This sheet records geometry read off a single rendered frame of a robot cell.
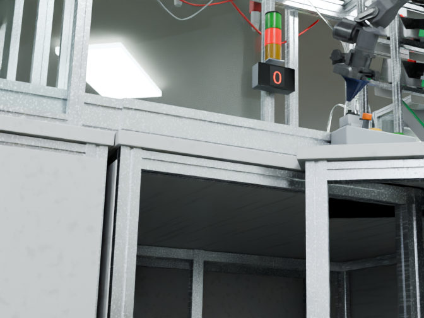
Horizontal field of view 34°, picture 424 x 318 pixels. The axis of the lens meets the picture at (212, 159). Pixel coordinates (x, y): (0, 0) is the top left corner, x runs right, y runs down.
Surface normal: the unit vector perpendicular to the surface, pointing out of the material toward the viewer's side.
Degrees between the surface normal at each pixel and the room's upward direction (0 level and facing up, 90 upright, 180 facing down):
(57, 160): 90
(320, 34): 180
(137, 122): 90
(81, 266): 90
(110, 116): 90
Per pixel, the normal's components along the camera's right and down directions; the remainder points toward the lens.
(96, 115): 0.40, -0.23
